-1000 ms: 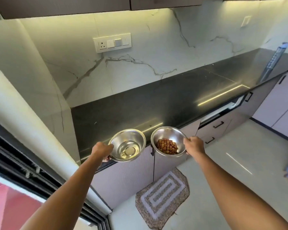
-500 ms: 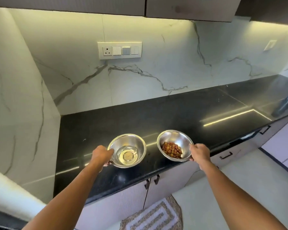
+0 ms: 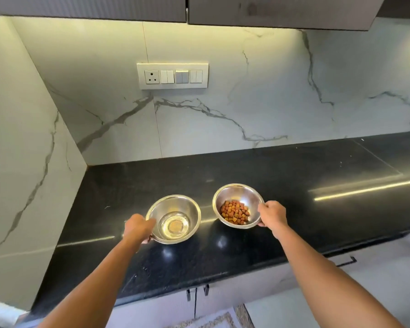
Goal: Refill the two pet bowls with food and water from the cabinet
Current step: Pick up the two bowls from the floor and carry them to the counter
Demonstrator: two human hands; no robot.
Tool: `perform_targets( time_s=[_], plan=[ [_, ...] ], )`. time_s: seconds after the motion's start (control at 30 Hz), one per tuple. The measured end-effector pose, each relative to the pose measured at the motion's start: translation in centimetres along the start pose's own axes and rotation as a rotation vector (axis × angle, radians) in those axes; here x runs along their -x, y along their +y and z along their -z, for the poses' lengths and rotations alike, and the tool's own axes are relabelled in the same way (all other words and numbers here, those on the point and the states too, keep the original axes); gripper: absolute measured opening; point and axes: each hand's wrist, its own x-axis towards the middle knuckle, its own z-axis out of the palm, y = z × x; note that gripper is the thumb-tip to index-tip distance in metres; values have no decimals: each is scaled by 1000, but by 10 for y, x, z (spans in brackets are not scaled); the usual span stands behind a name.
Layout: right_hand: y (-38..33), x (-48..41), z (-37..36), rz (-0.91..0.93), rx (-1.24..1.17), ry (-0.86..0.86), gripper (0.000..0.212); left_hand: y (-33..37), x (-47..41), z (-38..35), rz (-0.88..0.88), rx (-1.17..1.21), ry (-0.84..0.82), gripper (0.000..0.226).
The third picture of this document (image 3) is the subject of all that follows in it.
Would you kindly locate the person's left hand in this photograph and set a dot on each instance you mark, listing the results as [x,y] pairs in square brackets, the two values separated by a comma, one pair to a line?
[136,230]

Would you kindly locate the person's right hand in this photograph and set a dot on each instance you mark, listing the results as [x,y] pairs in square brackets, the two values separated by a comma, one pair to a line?
[275,216]

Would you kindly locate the person's right forearm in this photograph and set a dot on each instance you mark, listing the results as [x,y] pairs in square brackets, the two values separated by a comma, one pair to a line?
[328,280]

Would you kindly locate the person's left forearm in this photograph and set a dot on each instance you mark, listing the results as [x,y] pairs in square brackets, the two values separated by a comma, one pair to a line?
[99,286]

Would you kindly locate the beige patterned floor mat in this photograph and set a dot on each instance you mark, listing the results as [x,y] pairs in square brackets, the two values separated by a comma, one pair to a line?
[208,321]

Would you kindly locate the white base cabinet door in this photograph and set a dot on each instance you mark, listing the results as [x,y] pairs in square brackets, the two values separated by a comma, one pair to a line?
[150,314]
[225,297]

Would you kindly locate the white base drawer unit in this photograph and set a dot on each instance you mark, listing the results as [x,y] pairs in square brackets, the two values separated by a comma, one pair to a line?
[379,269]

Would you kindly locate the dark hood cabinet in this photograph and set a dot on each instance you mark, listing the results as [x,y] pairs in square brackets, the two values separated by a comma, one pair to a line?
[403,5]

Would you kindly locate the white switch panel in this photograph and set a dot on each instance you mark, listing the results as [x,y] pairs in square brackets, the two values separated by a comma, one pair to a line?
[172,83]

